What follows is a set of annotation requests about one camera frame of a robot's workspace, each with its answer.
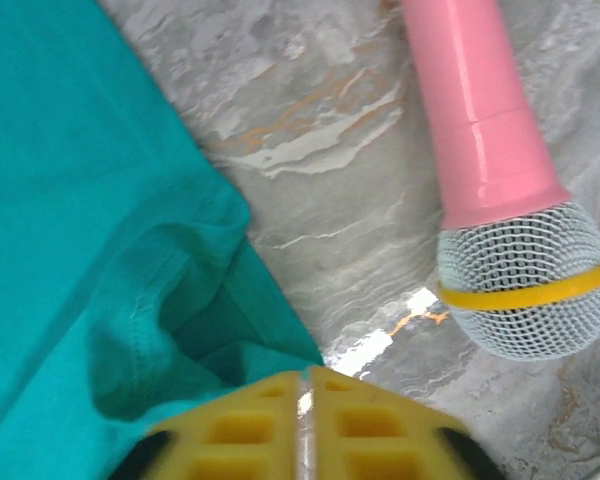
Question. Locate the teal t-shirt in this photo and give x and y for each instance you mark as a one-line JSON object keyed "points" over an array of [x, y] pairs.
{"points": [[80, 150]]}

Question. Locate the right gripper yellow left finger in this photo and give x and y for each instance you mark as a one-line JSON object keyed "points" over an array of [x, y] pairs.
{"points": [[240, 440]]}

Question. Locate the pink microphone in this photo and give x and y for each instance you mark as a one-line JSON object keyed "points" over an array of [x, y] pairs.
{"points": [[480, 100]]}

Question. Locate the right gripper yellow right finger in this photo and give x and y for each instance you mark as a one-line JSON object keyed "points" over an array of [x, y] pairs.
{"points": [[370, 440]]}

